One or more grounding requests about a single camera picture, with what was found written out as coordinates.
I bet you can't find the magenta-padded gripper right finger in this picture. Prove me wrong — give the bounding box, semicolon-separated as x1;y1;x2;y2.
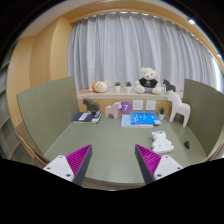
134;144;184;185

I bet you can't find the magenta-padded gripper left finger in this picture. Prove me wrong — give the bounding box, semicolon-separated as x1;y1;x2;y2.
43;144;94;187

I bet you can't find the white bear-shaped power strip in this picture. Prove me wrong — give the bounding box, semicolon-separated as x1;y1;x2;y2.
150;130;175;155

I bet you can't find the dark blue book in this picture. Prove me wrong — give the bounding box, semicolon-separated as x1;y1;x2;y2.
72;111;103;125

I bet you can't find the green partition panel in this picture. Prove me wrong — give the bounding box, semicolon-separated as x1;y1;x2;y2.
182;78;224;158
16;76;81;156

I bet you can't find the light blue book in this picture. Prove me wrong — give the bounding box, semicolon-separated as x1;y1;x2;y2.
120;114;154;129

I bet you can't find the large white horse figurine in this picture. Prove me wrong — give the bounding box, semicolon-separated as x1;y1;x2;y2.
166;90;192;128

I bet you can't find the grey horse figurine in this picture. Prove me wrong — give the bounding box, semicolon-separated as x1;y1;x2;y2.
82;97;101;116

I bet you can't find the round purple number sign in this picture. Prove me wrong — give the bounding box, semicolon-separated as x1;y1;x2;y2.
119;101;133;115

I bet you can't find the grey shelf unit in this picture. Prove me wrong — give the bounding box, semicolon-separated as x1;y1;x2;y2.
0;59;21;158

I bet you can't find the pink horse figurine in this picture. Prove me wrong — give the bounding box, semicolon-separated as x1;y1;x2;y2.
104;101;123;120

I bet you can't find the black horse figurine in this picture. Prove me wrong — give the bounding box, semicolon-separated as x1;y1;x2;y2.
162;78;177;93

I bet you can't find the wooden window ledge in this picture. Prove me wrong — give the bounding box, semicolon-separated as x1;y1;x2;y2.
76;89;184;116

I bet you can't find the cream teddy bear black shirt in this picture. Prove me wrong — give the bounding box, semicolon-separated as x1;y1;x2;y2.
134;67;163;95

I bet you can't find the orange and white plush toy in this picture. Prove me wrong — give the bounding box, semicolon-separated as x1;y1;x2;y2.
91;80;111;94

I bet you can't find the white-grey curtain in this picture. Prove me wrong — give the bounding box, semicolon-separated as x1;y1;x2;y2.
67;12;224;94

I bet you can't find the white wall socket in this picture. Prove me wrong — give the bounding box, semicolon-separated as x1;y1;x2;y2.
145;99;157;111
132;99;144;111

